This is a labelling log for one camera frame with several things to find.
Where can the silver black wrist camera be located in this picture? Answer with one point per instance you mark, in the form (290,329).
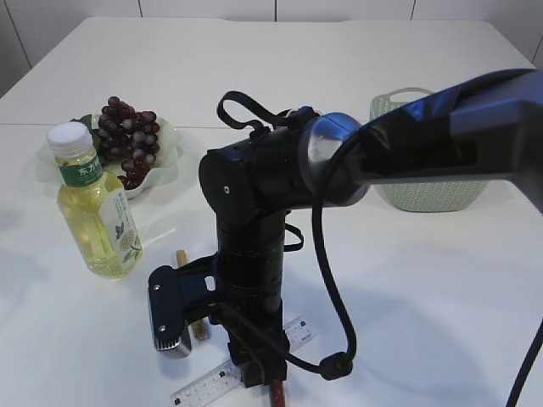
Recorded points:
(169,328)

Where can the clear plastic ruler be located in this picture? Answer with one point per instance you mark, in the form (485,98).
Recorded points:
(227,377)

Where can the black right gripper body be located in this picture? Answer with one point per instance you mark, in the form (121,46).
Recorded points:
(250,283)

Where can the yellow tea bottle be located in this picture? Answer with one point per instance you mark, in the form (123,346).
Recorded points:
(93,203)

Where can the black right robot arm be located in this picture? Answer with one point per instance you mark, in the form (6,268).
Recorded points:
(484,129)

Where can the gold glitter pen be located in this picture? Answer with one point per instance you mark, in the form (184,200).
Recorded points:
(199,328)

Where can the pale green wavy plate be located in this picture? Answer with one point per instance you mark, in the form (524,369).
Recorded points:
(163,171)

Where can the red glitter pen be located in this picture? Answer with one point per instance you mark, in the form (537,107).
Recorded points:
(276,393)

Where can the green plastic basket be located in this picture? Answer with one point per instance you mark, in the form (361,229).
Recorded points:
(436,197)

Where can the purple grape bunch with leaves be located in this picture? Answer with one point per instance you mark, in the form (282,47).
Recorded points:
(126,137)

